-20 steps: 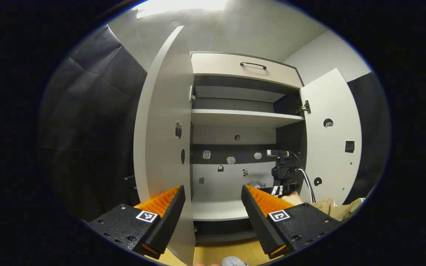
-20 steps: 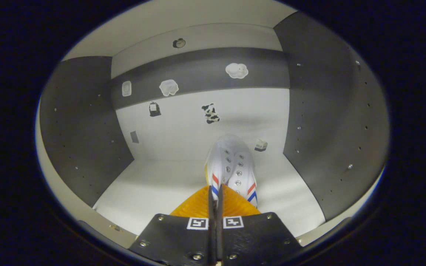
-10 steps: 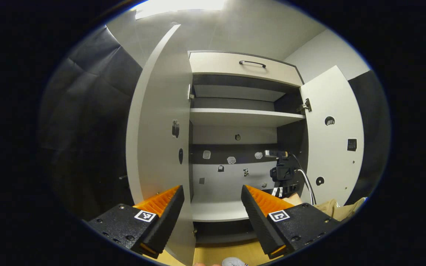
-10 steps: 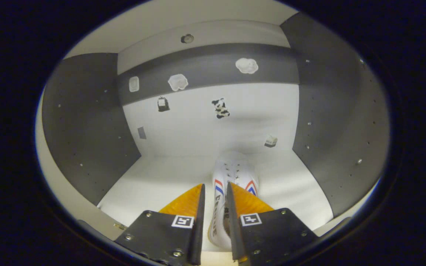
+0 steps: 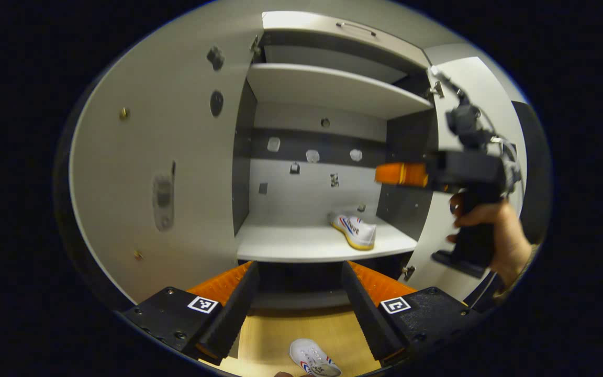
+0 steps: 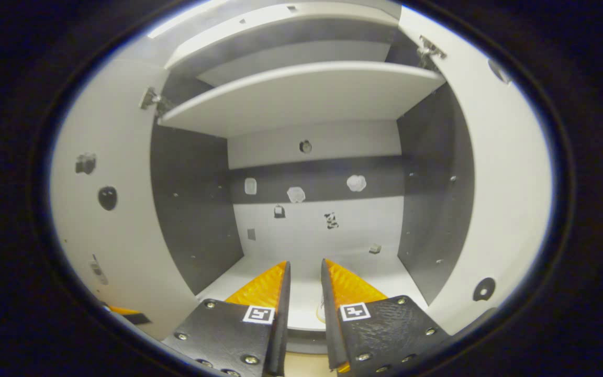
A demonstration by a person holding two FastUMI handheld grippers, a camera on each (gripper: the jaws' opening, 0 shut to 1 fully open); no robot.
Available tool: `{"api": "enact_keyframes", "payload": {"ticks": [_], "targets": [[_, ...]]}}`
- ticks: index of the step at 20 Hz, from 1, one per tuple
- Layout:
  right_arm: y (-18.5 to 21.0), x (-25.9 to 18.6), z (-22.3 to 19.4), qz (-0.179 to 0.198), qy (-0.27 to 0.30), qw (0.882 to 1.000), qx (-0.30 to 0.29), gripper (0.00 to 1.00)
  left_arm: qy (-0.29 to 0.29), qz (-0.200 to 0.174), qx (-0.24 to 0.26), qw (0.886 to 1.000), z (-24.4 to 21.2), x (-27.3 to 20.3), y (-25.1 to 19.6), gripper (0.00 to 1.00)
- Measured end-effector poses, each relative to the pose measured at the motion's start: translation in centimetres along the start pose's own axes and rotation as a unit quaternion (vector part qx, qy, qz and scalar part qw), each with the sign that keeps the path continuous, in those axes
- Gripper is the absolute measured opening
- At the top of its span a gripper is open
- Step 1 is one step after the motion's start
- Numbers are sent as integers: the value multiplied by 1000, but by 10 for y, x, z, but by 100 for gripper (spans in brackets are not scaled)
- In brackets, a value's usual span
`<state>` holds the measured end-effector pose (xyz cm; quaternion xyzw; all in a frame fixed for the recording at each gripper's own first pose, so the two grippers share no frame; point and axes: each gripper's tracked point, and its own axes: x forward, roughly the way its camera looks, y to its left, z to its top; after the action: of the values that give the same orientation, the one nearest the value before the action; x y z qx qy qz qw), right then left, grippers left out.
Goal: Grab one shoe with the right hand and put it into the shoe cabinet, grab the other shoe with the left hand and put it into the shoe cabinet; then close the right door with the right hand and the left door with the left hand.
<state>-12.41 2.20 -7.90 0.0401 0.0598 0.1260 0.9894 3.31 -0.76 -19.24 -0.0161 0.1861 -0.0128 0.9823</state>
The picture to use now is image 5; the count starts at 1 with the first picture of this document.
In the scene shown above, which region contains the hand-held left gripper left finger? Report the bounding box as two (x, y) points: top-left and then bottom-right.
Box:
(116, 262), (260, 366)

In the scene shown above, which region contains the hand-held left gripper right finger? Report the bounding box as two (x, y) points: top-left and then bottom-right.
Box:
(341, 262), (483, 367)

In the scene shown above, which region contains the white cabinet door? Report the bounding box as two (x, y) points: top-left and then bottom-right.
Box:
(405, 57), (528, 303)
(70, 16), (254, 311)

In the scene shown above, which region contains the white sneaker shoe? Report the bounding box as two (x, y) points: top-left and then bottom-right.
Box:
(288, 339), (342, 377)
(328, 211), (377, 251)

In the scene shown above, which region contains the white shoe cabinet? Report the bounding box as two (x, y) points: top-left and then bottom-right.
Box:
(69, 10), (530, 315)

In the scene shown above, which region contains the white cabinet bottom board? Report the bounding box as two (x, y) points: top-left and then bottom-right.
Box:
(235, 215), (418, 263)

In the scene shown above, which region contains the white cabinet shelf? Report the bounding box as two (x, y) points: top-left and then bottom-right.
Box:
(245, 63), (434, 120)

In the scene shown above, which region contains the white cabinet drawer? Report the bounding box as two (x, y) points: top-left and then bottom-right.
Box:
(261, 10), (432, 70)

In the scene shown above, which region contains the black drawer handle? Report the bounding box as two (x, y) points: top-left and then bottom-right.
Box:
(336, 22), (377, 38)

